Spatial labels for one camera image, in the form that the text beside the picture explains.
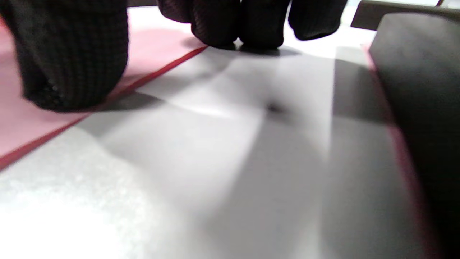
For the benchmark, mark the person's right hand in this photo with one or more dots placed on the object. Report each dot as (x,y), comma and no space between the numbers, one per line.
(72,54)

